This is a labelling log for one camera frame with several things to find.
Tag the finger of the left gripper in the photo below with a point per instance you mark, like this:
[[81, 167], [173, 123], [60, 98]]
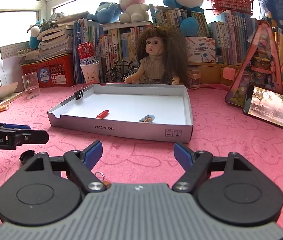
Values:
[[12, 135]]

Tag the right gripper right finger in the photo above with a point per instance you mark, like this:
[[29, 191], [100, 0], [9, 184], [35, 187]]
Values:
[[229, 189]]

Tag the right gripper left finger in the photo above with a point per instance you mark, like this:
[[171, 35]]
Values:
[[47, 189]]

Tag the black round lid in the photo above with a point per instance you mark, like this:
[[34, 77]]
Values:
[[26, 156]]

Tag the brown walnut keychain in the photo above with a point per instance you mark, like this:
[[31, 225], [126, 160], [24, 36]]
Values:
[[104, 181]]

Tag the pink rabbit tablecloth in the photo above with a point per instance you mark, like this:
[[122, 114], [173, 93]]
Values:
[[218, 128]]

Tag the clear glass mug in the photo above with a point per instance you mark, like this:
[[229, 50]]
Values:
[[31, 85]]

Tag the red plastic basket left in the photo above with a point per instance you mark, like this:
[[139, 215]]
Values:
[[55, 72]]

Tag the red plastic basket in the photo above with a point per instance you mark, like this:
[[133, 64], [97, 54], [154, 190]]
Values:
[[244, 6], [55, 72]]

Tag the small red bottle toy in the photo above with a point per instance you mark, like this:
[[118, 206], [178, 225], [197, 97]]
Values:
[[103, 114]]

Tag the smartphone showing video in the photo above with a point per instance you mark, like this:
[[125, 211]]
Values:
[[264, 105]]

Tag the black binder clip on tray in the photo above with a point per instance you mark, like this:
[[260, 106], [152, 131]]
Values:
[[78, 92]]

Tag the white cardboard tray box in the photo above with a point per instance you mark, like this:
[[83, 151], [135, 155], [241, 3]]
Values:
[[127, 104]]

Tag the blue white plush far left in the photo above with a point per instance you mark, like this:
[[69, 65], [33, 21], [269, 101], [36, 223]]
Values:
[[35, 30]]

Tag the blue hair clip in tray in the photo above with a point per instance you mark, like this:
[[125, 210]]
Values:
[[147, 119]]

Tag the stack of books left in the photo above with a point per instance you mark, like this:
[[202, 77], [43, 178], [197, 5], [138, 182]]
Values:
[[57, 34]]

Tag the small glass jar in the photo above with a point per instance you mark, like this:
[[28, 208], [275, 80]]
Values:
[[194, 76]]

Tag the white cat paper cup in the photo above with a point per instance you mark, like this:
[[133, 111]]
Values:
[[91, 73]]

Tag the red Budweiser can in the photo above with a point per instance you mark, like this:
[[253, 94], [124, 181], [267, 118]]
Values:
[[86, 53]]

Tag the pink triangular toy house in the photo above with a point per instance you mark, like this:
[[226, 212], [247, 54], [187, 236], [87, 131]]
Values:
[[261, 67]]

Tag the black miniature bicycle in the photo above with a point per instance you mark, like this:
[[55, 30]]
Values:
[[120, 71]]

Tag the colourful pencil box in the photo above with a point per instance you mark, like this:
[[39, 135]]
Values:
[[201, 49]]

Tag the brown-haired doll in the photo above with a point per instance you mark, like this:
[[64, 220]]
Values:
[[162, 57]]

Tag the row of upright books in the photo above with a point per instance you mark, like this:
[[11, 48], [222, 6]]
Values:
[[233, 36]]

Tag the blue plush lying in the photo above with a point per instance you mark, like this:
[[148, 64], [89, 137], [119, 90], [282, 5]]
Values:
[[107, 12]]

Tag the red plastic basket top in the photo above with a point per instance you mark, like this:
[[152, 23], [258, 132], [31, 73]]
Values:
[[244, 6]]

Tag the pink white bunny plush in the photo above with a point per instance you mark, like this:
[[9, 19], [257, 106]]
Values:
[[133, 11]]

